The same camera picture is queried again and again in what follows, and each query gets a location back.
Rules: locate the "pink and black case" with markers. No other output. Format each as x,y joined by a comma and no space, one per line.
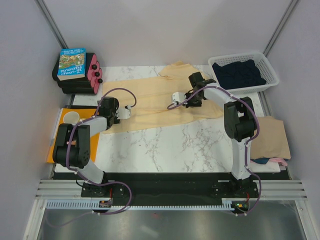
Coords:
88,85

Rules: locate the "white slotted cable duct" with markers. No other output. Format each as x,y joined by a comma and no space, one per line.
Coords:
76,204

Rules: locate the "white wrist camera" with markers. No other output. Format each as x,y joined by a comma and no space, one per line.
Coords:
123,113
178,98

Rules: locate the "yellow mug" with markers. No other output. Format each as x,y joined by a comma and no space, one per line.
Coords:
71,117

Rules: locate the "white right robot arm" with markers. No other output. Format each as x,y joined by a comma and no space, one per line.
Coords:
240,121

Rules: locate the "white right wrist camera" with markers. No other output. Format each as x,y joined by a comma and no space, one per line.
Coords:
178,98

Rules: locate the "navy t-shirt in basket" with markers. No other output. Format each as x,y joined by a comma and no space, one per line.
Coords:
238,75

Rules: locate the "yellow t-shirt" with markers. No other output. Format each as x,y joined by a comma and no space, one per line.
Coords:
152,96

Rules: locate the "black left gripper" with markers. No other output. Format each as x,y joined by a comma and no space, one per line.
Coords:
116,121

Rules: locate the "folded pink and blue clothes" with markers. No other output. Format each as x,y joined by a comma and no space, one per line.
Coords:
265,160

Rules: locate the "orange board with black border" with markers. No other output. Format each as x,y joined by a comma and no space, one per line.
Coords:
84,113

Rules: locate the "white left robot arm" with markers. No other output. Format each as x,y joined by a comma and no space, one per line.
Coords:
72,147

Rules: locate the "blue illustrated book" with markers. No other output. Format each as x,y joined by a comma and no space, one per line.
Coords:
71,64

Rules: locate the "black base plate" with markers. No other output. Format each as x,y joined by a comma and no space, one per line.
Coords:
168,189

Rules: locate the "folded beige t-shirt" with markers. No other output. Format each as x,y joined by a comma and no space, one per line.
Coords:
271,141

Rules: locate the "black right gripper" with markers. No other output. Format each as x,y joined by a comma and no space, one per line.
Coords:
188,104

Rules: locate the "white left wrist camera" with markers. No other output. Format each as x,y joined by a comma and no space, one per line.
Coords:
123,113

